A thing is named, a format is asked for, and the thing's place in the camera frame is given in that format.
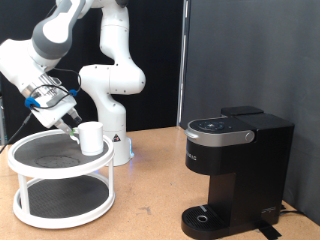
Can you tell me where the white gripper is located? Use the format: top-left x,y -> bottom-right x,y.
32,94 -> 83,135

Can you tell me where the white mug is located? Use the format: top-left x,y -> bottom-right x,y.
68,121 -> 105,157

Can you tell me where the black Keurig coffee machine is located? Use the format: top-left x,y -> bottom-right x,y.
180,105 -> 296,240

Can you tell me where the white two-tier turntable shelf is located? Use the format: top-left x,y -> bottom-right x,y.
7,128 -> 117,230

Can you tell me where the black curtain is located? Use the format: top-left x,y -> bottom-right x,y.
0,0 -> 185,144

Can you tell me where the dark gray backdrop panel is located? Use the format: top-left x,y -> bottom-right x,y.
181,0 -> 320,226

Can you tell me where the black tape strip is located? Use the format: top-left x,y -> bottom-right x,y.
256,221 -> 283,240

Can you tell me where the thin black cable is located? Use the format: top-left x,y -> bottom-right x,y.
0,68 -> 83,154

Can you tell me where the gray vertical frame post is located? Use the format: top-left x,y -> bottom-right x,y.
0,94 -> 7,146

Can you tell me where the black power cord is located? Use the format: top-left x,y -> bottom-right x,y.
279,203 -> 306,216

